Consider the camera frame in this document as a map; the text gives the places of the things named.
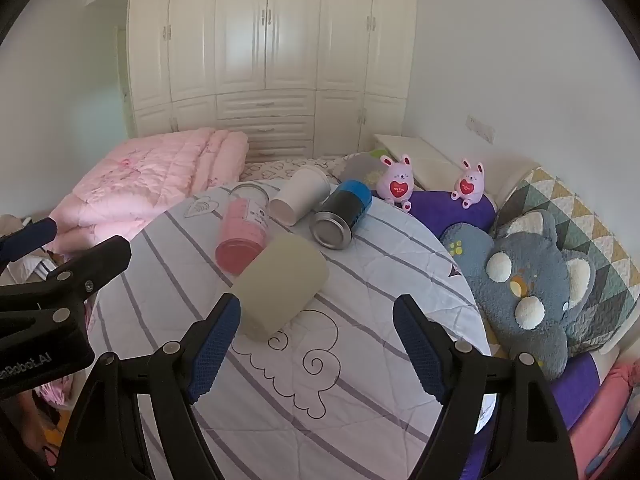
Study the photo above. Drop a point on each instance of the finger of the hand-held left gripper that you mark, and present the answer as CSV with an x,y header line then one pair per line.
x,y
95,265
35,236

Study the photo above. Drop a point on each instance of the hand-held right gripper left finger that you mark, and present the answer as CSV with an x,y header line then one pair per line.
x,y
215,350

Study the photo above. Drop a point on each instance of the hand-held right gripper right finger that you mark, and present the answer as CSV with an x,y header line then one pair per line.
x,y
420,350

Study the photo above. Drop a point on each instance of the beige cup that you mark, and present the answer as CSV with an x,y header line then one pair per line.
x,y
280,280

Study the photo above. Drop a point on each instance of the white paper cup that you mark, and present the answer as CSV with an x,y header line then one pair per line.
x,y
302,192

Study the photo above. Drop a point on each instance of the striped white cloth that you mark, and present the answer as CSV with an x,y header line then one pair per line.
x,y
42,266

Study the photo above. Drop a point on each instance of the white striped blanket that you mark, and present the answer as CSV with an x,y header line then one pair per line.
x,y
350,310

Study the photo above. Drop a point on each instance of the pink folded quilt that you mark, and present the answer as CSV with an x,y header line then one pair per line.
x,y
150,175

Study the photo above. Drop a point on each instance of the pink transparent tumbler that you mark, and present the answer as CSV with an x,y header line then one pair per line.
x,y
242,230

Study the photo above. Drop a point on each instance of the grey bear plush pillow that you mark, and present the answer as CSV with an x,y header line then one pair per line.
x,y
530,270

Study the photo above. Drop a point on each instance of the purple pillow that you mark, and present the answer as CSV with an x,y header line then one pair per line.
x,y
450,212

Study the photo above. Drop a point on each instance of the black metal can blue lid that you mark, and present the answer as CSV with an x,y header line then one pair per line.
x,y
340,210

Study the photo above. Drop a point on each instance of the purple bed sheet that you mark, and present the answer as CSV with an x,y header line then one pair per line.
x,y
580,385

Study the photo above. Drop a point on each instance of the pink bunny plush toy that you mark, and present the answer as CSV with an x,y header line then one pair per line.
x,y
467,185
397,182

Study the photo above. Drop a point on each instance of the grey green pillow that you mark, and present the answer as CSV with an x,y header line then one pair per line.
x,y
360,167

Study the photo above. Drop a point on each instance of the heart patterned bed sheet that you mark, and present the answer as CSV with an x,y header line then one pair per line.
x,y
280,169

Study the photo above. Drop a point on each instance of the pink cushion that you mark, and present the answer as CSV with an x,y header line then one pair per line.
x,y
600,420

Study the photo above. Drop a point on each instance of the white nightstand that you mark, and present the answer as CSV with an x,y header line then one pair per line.
x,y
415,155

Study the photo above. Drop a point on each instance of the cream headboard cushion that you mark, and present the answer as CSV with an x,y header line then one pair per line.
x,y
507,175

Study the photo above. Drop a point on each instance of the triangle patterned quilted pillow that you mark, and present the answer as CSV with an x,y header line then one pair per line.
x,y
590,220

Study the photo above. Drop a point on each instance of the cream white wardrobe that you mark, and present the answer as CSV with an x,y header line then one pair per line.
x,y
240,35

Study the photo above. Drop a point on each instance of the white wall socket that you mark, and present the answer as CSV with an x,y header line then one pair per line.
x,y
481,128

